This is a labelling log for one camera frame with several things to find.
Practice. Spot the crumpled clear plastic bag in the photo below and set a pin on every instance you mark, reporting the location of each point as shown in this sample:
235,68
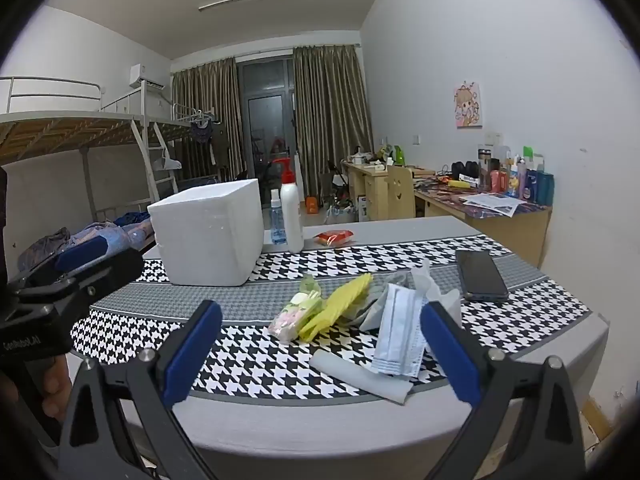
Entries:
440,300

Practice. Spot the green bottle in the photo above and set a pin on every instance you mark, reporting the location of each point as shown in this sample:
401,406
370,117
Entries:
399,156

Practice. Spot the ceiling tube light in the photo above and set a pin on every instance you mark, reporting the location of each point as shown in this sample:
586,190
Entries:
243,0

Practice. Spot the black folding chair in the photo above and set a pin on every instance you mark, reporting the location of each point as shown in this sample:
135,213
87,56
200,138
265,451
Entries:
337,180

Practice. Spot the white hanging cloth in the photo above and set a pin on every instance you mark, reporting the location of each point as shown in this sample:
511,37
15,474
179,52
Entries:
167,163

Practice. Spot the cartoon wall poster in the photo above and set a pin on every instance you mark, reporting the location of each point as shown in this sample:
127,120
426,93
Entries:
469,105

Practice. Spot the yellow foam net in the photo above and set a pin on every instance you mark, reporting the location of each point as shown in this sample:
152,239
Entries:
340,302

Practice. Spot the houndstooth tablecloth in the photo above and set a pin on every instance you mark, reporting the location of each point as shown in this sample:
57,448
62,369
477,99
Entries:
250,360

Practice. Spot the orange box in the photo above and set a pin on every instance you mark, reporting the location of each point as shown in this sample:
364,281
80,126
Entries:
312,206

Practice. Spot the white blue carton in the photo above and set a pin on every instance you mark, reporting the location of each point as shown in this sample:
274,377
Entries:
362,207

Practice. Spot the person's left hand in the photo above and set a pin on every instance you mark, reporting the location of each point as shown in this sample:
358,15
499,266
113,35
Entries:
56,390

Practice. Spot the white pump bottle red top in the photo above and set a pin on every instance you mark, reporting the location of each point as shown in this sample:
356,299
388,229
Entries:
291,210

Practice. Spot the blue face mask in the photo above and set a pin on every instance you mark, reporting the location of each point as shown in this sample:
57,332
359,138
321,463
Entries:
397,330

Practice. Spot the black bag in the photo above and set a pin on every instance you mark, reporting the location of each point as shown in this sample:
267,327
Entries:
465,169

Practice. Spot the wooden chair with smiley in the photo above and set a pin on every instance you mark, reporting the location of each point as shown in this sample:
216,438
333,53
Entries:
401,192

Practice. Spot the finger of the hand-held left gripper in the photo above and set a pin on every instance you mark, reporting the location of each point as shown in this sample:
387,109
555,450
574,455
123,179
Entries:
82,255
115,267

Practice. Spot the clear packet of pastel puffs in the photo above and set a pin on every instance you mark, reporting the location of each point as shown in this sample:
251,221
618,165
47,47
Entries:
295,315

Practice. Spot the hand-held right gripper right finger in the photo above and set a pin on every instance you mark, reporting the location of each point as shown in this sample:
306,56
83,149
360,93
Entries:
445,350

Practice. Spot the brown curtain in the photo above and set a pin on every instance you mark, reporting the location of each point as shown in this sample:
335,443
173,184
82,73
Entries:
210,95
330,110

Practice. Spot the blue spray bottle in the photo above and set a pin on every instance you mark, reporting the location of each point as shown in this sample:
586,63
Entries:
277,225

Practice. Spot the blue patterned quilt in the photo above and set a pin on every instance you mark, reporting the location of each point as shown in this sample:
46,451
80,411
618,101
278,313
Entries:
105,237

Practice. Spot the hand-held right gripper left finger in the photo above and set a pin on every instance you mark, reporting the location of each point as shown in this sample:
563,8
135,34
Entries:
200,350

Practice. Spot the glass balcony door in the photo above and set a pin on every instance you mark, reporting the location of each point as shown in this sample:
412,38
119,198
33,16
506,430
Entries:
267,110

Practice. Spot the plain wooden desk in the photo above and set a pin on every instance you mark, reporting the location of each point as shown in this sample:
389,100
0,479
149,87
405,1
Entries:
372,185

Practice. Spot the grey sock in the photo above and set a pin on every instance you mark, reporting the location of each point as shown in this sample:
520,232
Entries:
375,310

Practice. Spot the white foam box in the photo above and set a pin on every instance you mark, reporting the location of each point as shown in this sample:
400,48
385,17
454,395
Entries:
205,235

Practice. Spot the wooden desk with colourful top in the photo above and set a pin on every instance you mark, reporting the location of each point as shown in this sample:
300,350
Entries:
500,232

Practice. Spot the yellow tube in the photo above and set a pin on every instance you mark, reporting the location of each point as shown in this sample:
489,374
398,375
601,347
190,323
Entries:
460,184

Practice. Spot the white papers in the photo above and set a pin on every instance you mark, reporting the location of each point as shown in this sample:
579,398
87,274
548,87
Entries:
492,204

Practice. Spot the white air conditioner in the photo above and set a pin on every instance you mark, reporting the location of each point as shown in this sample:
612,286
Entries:
145,77

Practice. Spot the red snack packet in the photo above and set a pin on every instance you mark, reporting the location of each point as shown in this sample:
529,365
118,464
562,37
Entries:
334,238

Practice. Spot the row of toiletry bottles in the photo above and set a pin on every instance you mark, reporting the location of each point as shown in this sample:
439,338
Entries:
515,177

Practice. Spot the white wall socket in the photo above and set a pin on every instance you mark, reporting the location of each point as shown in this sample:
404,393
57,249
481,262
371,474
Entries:
494,138

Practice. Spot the black smartphone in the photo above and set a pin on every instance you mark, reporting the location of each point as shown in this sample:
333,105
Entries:
482,275

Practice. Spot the hanging dark clothes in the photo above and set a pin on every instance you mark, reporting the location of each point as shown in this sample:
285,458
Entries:
207,140

